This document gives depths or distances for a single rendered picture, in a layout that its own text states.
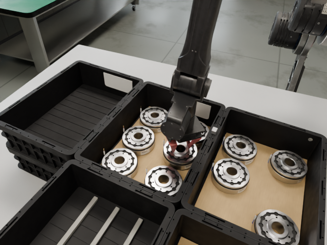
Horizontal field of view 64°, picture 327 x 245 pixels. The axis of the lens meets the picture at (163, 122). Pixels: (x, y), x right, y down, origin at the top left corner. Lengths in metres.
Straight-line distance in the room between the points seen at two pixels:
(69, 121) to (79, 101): 0.11
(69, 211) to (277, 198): 0.55
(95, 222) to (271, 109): 0.92
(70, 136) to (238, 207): 0.56
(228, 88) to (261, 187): 0.68
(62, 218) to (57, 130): 0.32
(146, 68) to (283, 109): 0.72
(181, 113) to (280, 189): 0.39
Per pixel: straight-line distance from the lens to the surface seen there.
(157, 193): 0.63
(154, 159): 0.81
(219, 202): 0.75
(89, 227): 0.72
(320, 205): 0.72
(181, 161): 0.76
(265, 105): 1.32
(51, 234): 0.73
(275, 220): 0.73
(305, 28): 1.09
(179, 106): 0.59
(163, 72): 1.43
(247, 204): 0.77
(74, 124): 0.96
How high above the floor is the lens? 1.46
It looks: 43 degrees down
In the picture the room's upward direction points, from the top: 3 degrees clockwise
